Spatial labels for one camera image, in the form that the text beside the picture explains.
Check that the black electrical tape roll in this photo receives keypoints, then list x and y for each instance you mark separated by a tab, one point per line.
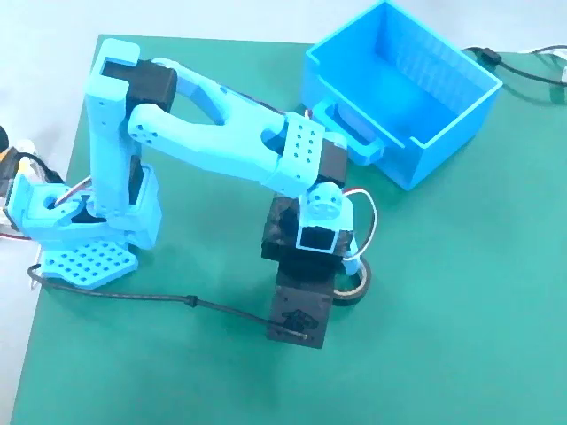
354	298

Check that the green cutting mat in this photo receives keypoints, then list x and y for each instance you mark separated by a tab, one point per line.
398	332

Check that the blue perforated robot base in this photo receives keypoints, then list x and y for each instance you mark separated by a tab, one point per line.
88	265

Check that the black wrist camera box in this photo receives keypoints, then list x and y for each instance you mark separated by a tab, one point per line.
301	310

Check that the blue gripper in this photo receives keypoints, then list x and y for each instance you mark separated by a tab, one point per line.
353	265

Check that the black and yellow clamp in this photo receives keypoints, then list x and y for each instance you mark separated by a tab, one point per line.
6	164

